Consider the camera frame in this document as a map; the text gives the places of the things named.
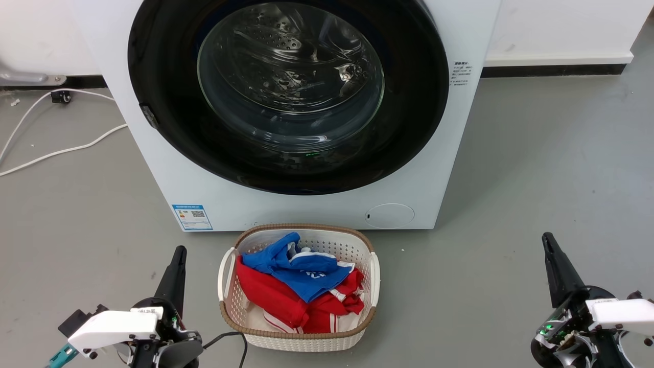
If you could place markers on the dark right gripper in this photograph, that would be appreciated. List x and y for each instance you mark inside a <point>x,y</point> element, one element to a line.
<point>562,340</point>

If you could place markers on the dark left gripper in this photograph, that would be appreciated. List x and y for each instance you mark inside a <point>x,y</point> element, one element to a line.
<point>179,352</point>

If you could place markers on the black round glass washer door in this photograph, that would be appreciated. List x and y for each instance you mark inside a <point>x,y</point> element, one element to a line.
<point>163,76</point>

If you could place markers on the white front-load washing machine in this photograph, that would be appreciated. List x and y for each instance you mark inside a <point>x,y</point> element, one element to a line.
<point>306,209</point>

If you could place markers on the blue energy label sticker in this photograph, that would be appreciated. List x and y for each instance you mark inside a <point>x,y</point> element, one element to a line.
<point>192,217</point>

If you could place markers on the white cloth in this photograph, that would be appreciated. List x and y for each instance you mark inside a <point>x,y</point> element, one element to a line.
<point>255,321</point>

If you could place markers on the red garment white stripes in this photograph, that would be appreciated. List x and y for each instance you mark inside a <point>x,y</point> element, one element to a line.
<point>271,299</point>

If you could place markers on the blue garment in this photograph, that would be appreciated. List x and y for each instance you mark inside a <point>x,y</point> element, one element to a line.
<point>306,278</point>

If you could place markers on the white plastic laundry basket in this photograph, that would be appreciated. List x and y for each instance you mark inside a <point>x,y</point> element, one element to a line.
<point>301,340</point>

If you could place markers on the round white filter cover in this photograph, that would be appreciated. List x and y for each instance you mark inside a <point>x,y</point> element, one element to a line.
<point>389,215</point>

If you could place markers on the small black floor caster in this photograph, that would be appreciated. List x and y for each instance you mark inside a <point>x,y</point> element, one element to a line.
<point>61,96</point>

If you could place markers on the black text instruction sticker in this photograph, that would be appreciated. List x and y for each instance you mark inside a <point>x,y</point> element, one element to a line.
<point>461,74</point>

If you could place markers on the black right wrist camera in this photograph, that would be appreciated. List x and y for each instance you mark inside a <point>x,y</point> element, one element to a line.
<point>635,295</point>

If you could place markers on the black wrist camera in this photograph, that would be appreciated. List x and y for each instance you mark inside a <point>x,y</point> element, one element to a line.
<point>79,319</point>
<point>635,295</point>

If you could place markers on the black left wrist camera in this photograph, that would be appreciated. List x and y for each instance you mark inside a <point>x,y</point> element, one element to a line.
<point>79,319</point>

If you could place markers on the grey metal floor bracket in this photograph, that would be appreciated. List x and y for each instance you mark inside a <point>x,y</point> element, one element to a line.
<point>25,77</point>

